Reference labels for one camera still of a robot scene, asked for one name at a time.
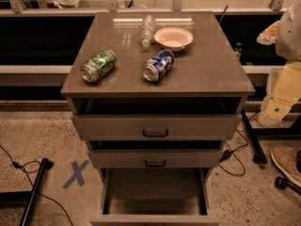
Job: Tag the green soda can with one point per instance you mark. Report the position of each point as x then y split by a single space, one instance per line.
98 66

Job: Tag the black stand leg left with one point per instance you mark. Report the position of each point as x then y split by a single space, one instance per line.
45 164

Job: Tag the grey open bottom drawer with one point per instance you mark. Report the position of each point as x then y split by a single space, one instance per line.
154 197

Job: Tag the tan shoe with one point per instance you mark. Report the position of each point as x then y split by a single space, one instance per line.
287 162

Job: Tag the black chair caster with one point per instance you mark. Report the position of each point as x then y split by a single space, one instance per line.
282 183

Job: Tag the black stand leg right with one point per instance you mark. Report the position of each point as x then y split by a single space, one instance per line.
259 156

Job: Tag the blue tape cross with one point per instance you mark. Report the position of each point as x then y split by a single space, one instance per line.
77 174

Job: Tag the blue pepsi can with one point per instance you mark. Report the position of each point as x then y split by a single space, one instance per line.
155 68

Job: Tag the grey top drawer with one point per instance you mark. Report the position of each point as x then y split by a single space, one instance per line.
157 118

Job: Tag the grey middle drawer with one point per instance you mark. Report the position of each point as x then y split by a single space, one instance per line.
156 154

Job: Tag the grey drawer cabinet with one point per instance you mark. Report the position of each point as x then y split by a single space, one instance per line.
206 68

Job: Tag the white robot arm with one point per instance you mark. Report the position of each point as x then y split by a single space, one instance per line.
285 34

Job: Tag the clear plastic water bottle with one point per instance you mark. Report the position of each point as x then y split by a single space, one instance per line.
147 31

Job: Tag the white bowl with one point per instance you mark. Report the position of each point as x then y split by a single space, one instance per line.
173 38

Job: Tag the black stand leg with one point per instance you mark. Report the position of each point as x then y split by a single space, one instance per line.
45 164
259 156

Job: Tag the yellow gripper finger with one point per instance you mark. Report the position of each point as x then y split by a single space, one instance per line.
283 91

